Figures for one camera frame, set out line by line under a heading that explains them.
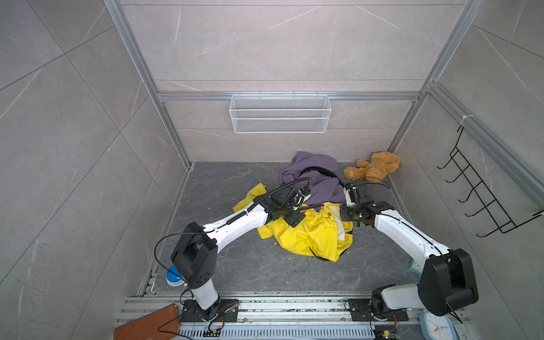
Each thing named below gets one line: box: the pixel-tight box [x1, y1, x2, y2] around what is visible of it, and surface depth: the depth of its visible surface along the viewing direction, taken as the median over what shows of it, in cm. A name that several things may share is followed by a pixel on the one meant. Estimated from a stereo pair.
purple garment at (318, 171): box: [279, 151, 346, 212], surface depth 113 cm
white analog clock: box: [418, 310, 459, 340], surface depth 70 cm
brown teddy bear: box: [343, 151, 401, 184], surface depth 110 cm
